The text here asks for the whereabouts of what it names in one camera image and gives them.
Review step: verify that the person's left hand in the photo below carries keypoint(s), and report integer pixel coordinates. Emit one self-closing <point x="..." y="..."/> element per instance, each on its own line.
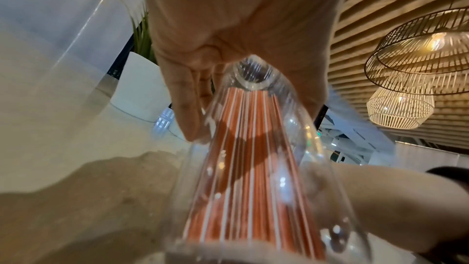
<point x="238" y="13"/>

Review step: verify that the person's right hand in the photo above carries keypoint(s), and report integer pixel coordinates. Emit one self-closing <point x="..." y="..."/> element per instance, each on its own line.
<point x="384" y="205"/>

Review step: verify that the clear glass jar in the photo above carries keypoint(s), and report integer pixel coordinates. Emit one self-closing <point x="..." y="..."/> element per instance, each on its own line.
<point x="285" y="176"/>

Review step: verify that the green plant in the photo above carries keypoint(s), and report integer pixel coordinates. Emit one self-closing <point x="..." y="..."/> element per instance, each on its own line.
<point x="144" y="39"/>

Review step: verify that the beige wicker pendant lamp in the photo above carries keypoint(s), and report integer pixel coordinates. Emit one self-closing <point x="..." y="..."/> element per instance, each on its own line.
<point x="401" y="107"/>

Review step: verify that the white planter pot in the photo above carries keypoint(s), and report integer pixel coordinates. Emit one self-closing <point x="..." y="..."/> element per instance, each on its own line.
<point x="141" y="89"/>

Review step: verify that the bundle of orange striped straws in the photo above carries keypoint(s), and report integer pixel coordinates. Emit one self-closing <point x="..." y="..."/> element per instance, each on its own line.
<point x="249" y="170"/>

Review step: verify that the clear plastic panel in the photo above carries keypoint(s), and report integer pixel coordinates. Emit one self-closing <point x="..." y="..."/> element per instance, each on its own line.
<point x="73" y="25"/>

